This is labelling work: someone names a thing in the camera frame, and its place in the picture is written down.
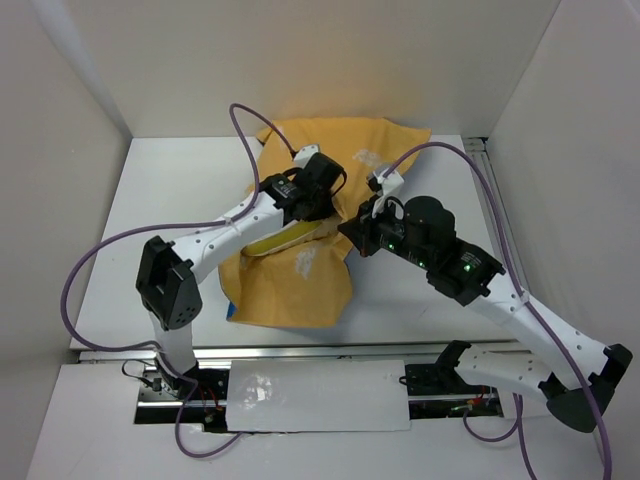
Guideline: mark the aluminium side rail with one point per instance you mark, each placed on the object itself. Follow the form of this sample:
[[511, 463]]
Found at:
[[476, 147]]

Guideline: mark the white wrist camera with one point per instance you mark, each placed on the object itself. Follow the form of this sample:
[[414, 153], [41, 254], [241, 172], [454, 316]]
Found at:
[[304, 155], [384, 182]]

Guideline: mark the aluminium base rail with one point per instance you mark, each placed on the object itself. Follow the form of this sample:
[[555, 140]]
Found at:
[[428, 397]]

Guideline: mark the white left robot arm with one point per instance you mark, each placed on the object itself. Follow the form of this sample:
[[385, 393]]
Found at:
[[170, 273]]

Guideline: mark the white pillow yellow trim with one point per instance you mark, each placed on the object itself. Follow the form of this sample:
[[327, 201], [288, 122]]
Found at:
[[297, 233]]

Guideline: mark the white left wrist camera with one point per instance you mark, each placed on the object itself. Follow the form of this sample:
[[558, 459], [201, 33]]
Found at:
[[304, 155]]

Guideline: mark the white cover plate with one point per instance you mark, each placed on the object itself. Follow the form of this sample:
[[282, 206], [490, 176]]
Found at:
[[300, 396]]

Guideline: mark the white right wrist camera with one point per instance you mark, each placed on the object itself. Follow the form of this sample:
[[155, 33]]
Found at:
[[384, 182]]

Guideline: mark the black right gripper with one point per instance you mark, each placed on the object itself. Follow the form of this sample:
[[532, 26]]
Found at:
[[360, 231]]

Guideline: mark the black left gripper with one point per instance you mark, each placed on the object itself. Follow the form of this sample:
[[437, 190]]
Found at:
[[323, 210]]

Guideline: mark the orange and blue pillowcase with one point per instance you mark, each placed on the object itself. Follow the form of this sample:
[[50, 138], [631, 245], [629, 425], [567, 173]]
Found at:
[[309, 285]]

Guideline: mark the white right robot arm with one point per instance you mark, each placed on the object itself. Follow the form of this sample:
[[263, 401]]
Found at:
[[572, 374]]

